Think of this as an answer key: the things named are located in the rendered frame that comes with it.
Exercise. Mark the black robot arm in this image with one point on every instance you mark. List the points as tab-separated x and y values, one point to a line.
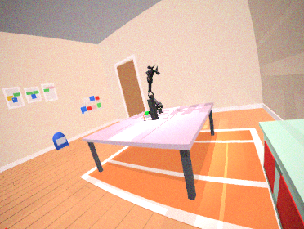
159	105

